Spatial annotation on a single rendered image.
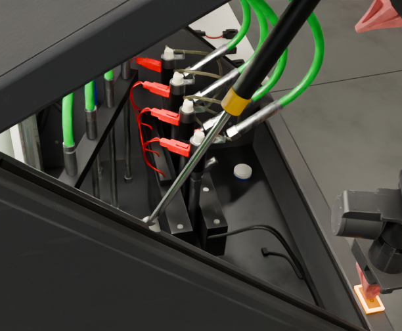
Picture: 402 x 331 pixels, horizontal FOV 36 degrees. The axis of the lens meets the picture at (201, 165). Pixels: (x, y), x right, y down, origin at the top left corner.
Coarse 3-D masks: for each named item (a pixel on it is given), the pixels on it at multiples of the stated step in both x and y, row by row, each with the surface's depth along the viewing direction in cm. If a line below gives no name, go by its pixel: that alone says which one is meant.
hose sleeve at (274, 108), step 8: (272, 104) 96; (280, 104) 96; (256, 112) 98; (264, 112) 97; (272, 112) 97; (248, 120) 97; (256, 120) 97; (264, 120) 98; (240, 128) 98; (248, 128) 98
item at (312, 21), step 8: (288, 0) 84; (312, 16) 86; (312, 24) 87; (320, 32) 89; (320, 40) 90; (320, 48) 91; (320, 56) 92; (312, 64) 93; (320, 64) 93; (312, 72) 94; (304, 80) 95; (312, 80) 94; (296, 88) 95; (304, 88) 95; (72, 96) 86; (288, 96) 96; (296, 96) 96; (64, 104) 87; (64, 112) 88; (64, 120) 89; (64, 128) 90; (64, 136) 91; (72, 136) 91; (64, 144) 92; (72, 144) 92
